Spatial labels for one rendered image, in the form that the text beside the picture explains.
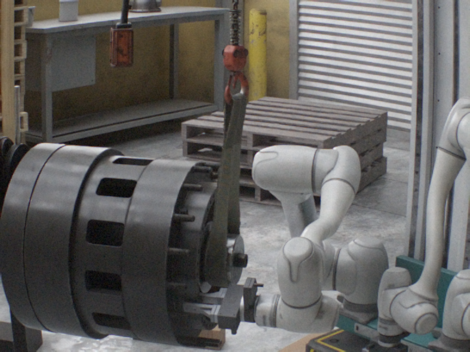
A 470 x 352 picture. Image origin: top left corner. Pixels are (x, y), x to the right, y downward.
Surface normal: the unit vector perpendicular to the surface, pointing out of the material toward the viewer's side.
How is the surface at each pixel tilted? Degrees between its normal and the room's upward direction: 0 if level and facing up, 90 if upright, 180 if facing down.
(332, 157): 27
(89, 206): 49
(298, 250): 34
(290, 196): 138
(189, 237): 57
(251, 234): 0
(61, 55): 90
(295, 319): 112
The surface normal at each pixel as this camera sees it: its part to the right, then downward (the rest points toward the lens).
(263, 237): 0.00, -0.97
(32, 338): 0.98, 0.05
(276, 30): -0.66, 0.18
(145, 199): -0.16, -0.59
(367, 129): 0.87, 0.13
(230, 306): -0.08, -0.83
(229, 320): -0.26, 0.56
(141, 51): 0.74, 0.18
